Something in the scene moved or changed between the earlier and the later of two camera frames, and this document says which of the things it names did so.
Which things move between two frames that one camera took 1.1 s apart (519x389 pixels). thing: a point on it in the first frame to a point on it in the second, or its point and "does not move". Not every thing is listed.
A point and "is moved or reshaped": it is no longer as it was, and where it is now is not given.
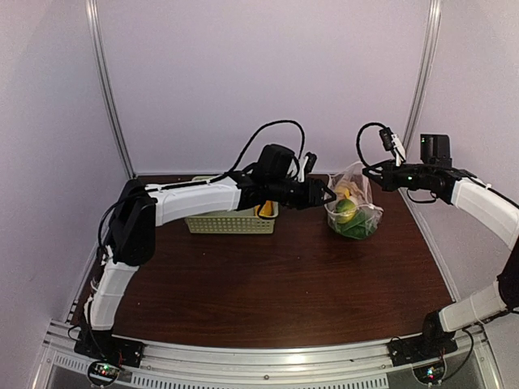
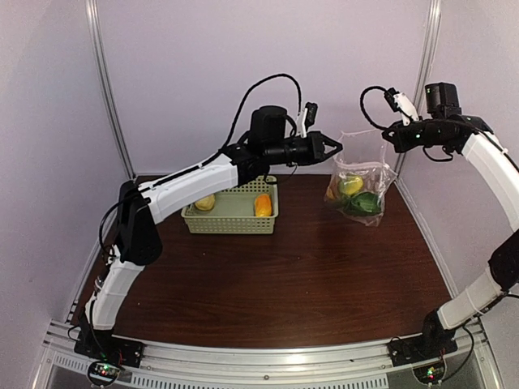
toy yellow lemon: x=343 y=191 is moved or reshaped
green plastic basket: x=241 y=221 does not move
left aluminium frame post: x=94 y=24 does not move
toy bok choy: x=362 y=225 to x=362 y=202
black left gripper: x=312 y=196 to x=316 y=139
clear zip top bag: x=354 y=212 is moved or reshaped
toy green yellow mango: x=345 y=209 to x=351 y=185
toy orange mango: x=267 y=209 does not move
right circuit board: x=429 y=374 does not move
